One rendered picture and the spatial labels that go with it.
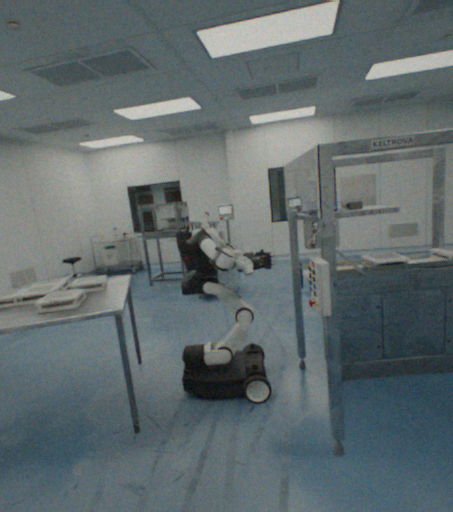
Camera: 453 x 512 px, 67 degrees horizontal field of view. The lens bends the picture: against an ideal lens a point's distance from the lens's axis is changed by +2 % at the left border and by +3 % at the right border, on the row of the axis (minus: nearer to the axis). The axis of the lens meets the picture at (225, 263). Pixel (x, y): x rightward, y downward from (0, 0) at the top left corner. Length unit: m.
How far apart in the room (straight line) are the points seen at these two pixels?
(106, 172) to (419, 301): 7.41
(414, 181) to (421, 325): 5.30
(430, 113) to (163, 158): 5.47
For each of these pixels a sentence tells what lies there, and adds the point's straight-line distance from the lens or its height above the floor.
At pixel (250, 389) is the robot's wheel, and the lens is 2.57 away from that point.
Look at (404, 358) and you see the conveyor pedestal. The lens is 2.95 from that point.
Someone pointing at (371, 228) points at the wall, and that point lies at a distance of 7.77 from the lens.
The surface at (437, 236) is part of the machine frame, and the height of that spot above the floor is 1.01.
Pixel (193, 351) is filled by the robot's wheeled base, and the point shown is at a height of 0.33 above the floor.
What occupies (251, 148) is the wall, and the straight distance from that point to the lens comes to 7.69.
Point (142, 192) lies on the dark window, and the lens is 8.37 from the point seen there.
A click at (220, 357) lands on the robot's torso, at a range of 2.65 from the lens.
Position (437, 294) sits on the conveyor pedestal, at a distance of 2.88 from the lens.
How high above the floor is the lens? 1.45
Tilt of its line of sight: 11 degrees down
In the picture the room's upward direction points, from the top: 6 degrees counter-clockwise
